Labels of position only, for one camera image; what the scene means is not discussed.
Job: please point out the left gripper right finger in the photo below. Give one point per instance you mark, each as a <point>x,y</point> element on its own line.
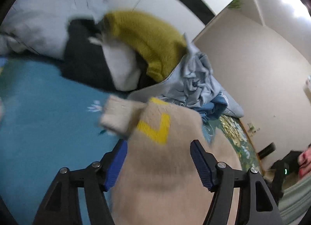
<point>255,201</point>

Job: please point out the beige fuzzy sweater yellow pattern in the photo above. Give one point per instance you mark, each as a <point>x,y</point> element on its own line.
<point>158,182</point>

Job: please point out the teal floral bed blanket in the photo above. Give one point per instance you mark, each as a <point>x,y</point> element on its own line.
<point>51,122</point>

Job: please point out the dark blue fleece garment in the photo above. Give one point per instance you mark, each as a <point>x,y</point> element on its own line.
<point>214,109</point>

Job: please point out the light blue crumpled garment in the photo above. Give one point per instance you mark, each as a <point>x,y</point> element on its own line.
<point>191,84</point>

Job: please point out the black and white garment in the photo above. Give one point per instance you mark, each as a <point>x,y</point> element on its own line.
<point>95,58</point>

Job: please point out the olive knitted sweater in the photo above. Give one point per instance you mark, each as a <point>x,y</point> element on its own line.
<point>159,43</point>

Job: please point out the grey floral pillow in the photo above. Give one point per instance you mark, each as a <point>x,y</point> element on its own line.
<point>40,26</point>

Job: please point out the green potted plant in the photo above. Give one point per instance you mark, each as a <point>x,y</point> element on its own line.
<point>235,5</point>

